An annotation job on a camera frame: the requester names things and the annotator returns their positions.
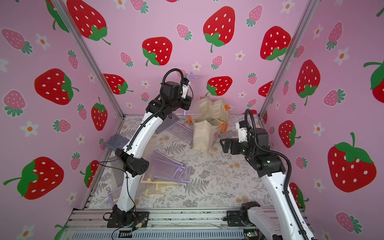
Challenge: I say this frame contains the beige canvas bag orange handles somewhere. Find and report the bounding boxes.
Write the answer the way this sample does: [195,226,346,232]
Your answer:
[188,97,230,154]

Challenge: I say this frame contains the purple-trim mesh pouch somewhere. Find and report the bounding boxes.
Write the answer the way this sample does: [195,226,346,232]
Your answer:
[182,72,202,116]

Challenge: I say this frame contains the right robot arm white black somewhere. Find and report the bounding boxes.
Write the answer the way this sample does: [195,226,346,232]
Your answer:
[220,109,316,240]

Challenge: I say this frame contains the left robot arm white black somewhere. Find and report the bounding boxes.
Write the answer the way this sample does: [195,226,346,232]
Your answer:
[113,68,193,218]

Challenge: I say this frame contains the grey mesh pouch far back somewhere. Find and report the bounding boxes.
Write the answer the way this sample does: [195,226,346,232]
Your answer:
[155,114,180,134]

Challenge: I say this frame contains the grey mesh pouch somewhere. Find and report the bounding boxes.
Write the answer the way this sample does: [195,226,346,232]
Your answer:
[105,134,129,151]
[155,114,180,134]

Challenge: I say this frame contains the purple mesh pouch back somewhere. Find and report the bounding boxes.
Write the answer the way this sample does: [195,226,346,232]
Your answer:
[168,122,194,145]

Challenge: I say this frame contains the grey mesh pouch left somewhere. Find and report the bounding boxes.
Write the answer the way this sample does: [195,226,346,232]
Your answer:
[105,134,129,151]

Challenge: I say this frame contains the yellow-trim mesh pouch centre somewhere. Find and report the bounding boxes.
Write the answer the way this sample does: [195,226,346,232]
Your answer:
[139,178,178,197]

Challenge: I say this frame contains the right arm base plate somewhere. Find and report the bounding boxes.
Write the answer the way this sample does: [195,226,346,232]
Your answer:
[223,208,268,227]

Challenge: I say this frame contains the aluminium frame rail front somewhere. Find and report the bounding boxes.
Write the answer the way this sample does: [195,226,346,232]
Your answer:
[64,207,313,230]

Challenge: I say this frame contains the left frame post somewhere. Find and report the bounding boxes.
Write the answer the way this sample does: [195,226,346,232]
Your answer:
[52,0,125,119]

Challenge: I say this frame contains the frame post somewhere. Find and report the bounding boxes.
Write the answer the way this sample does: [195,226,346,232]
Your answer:
[52,0,125,119]
[258,0,320,119]

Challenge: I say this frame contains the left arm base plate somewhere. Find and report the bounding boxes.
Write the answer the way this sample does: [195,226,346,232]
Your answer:
[104,211,150,228]

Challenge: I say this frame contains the right frame post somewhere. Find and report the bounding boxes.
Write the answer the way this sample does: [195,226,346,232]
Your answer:
[258,0,320,119]

